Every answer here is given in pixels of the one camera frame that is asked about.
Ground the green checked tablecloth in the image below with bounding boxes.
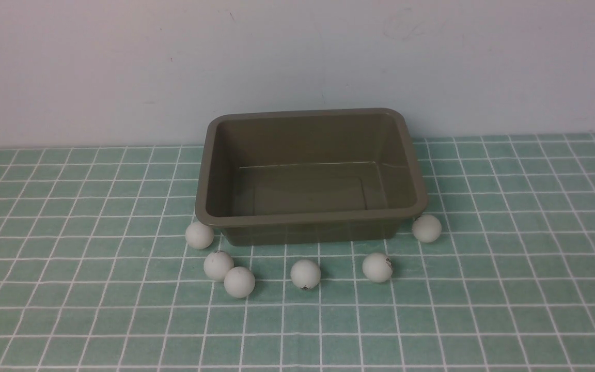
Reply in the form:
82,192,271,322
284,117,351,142
0,133,595,371

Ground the white ping-pong ball printed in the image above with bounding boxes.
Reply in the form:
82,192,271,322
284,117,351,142
362,252,394,283

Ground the olive green plastic bin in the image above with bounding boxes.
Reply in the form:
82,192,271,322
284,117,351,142
195,108,428,246

